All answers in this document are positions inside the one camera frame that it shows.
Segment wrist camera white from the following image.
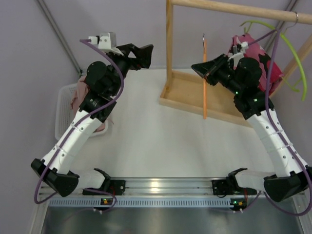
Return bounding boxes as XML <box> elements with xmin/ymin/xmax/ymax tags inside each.
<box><xmin>88</xmin><ymin>32</ymin><xmax>124</xmax><ymax>56</ymax></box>
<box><xmin>228</xmin><ymin>41</ymin><xmax>249</xmax><ymax>61</ymax></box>

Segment grey slotted cable duct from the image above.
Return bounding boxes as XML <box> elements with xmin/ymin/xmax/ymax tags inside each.
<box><xmin>49</xmin><ymin>197</ymin><xmax>239</xmax><ymax>208</ymax></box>

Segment aluminium mounting rail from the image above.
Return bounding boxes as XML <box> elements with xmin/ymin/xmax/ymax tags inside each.
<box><xmin>39</xmin><ymin>177</ymin><xmax>305</xmax><ymax>196</ymax></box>

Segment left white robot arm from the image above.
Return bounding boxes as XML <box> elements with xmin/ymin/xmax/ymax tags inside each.
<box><xmin>31</xmin><ymin>44</ymin><xmax>154</xmax><ymax>197</ymax></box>

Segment pink trousers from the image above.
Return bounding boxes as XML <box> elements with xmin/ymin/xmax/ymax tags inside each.
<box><xmin>70</xmin><ymin>74</ymin><xmax>115</xmax><ymax>134</ymax></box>

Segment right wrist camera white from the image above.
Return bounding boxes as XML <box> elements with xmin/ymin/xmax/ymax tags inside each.
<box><xmin>228</xmin><ymin>41</ymin><xmax>249</xmax><ymax>61</ymax></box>

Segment orange clothes hanger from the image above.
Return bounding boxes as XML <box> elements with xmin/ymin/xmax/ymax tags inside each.
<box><xmin>202</xmin><ymin>33</ymin><xmax>207</xmax><ymax>119</ymax></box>

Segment green clothes hanger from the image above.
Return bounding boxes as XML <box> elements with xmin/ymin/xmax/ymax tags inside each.
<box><xmin>240</xmin><ymin>20</ymin><xmax>307</xmax><ymax>102</ymax></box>

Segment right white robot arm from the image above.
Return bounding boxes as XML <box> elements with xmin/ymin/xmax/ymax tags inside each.
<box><xmin>191</xmin><ymin>54</ymin><xmax>312</xmax><ymax>202</ymax></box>

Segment wooden clothes rack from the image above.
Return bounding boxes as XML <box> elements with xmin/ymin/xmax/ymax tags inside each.
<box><xmin>159</xmin><ymin>0</ymin><xmax>312</xmax><ymax>126</ymax></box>

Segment pink patterned garment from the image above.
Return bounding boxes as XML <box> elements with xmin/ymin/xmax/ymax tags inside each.
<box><xmin>228</xmin><ymin>33</ymin><xmax>284</xmax><ymax>95</ymax></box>

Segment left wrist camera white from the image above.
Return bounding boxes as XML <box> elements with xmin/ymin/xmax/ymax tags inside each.
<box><xmin>88</xmin><ymin>32</ymin><xmax>124</xmax><ymax>56</ymax></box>

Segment white plastic basket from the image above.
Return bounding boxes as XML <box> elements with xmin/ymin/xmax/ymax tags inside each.
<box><xmin>55</xmin><ymin>84</ymin><xmax>110</xmax><ymax>140</ymax></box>

